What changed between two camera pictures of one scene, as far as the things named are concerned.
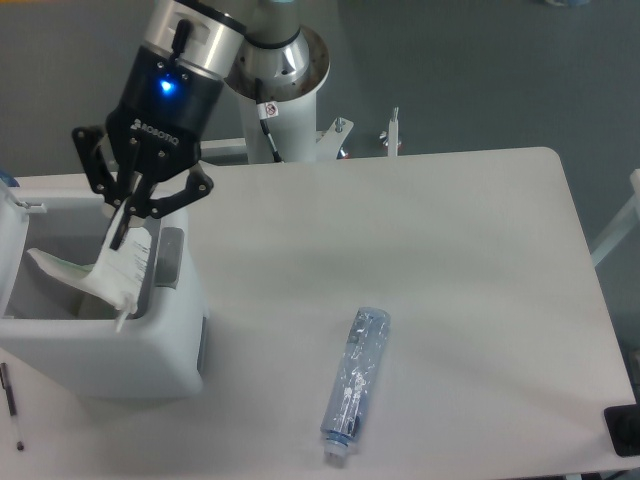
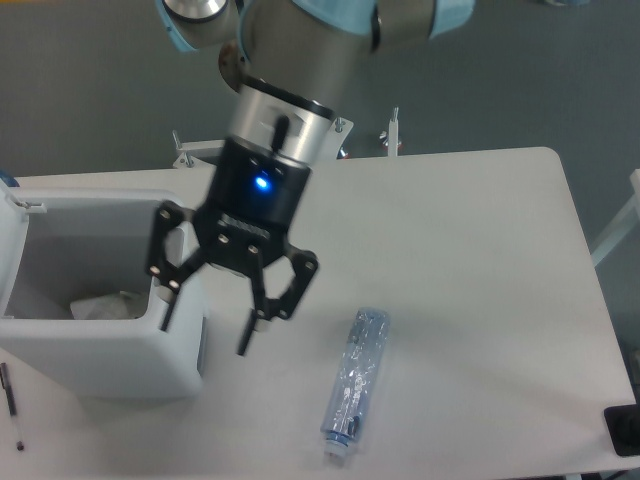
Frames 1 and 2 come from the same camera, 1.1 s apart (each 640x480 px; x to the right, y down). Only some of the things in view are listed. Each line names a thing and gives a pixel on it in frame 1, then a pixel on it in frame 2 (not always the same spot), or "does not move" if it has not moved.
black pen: [5, 384] does not move
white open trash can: [58, 336] does not move
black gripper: [163, 110] -> [256, 194]
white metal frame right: [618, 236] does not move
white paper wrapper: [116, 280] -> [118, 305]
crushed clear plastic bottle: [359, 364] does not move
